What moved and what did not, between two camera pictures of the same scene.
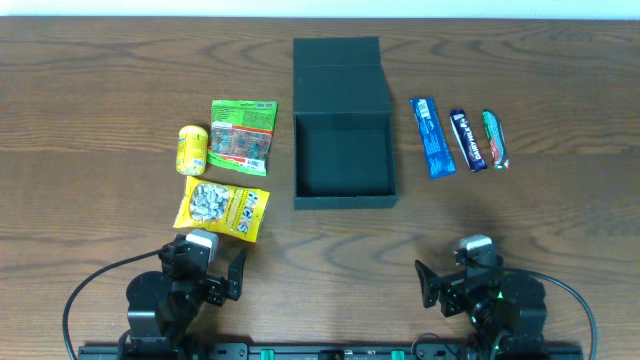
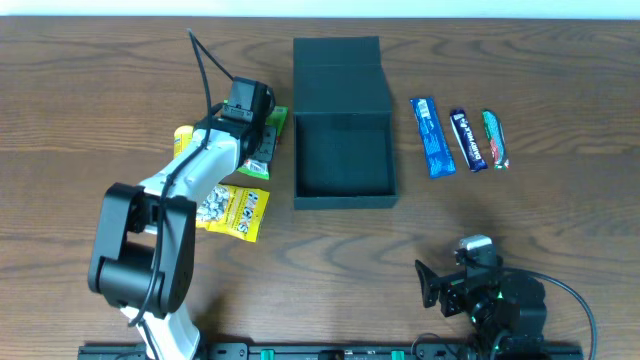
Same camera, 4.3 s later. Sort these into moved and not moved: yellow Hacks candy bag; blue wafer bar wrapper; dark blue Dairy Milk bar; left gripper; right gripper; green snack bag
Moved: green snack bag; left gripper
Not moved: blue wafer bar wrapper; yellow Hacks candy bag; right gripper; dark blue Dairy Milk bar
